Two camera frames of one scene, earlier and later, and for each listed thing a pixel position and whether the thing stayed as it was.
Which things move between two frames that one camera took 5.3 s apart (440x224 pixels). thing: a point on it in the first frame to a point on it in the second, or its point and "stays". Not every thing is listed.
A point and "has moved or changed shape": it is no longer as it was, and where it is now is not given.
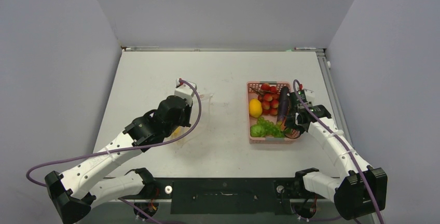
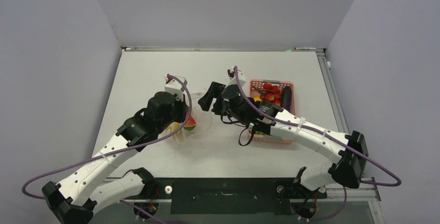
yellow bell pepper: [177, 133] has moved or changed shape
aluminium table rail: [331, 88] stays
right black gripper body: [290, 121] to [234, 113]
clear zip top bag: [197, 116] stays
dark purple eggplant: [284, 93] stays
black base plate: [225, 195] stays
